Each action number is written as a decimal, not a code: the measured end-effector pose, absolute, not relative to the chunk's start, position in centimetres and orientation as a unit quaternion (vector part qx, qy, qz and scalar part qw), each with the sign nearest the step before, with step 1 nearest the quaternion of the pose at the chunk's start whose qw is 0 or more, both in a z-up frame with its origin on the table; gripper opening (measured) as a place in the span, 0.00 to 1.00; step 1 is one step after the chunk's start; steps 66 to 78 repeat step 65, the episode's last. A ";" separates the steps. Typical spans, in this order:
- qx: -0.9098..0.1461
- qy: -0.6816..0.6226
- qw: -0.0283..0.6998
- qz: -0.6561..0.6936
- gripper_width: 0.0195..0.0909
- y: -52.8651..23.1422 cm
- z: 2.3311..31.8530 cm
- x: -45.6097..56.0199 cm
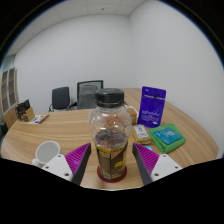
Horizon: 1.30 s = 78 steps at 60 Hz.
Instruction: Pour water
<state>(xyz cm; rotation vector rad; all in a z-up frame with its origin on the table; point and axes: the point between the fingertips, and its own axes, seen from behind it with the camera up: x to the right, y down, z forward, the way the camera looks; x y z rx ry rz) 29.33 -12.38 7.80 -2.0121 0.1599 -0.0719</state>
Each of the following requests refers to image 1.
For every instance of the flat round red coaster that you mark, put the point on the flat round red coaster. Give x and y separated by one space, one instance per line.
101 178

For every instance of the small light blue box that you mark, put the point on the small light blue box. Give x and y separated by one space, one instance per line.
148 148

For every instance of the purple standing pouch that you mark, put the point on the purple standing pouch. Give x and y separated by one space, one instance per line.
152 106

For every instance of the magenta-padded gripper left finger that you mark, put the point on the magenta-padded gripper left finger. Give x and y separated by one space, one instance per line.
58 165

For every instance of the large dark brown box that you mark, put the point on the large dark brown box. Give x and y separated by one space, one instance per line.
22 110

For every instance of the grey mesh office chair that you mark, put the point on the grey mesh office chair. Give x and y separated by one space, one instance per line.
86 96

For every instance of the small tan packet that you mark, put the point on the small tan packet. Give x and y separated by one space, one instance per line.
141 133

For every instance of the white ceramic mug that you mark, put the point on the white ceramic mug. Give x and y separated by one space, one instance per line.
48 151

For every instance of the clear bottle with black cap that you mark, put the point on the clear bottle with black cap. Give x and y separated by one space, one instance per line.
110 126

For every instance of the white printed leaflet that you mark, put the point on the white printed leaflet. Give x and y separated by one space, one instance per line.
38 119

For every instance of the wooden shelf cabinet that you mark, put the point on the wooden shelf cabinet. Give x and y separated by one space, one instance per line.
9 90

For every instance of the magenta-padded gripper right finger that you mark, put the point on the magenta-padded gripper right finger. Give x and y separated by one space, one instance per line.
165 165

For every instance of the black office chair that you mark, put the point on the black office chair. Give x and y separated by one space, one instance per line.
60 97

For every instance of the wooden side desk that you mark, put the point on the wooden side desk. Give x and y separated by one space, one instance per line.
131 95

